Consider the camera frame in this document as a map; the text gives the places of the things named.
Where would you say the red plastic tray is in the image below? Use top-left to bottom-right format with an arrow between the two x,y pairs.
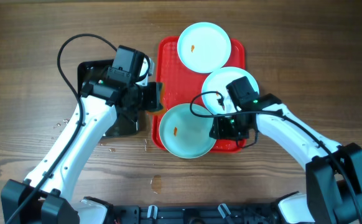
152,36 -> 246,154

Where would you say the black water tray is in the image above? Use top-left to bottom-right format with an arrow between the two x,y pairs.
77,59 -> 139,138

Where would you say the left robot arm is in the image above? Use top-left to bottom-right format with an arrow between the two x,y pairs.
1,46 -> 163,223

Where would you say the white plate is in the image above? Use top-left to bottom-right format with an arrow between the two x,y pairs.
202,67 -> 259,114
177,22 -> 231,73
159,103 -> 216,159

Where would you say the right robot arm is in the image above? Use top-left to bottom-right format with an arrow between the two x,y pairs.
202,76 -> 362,223

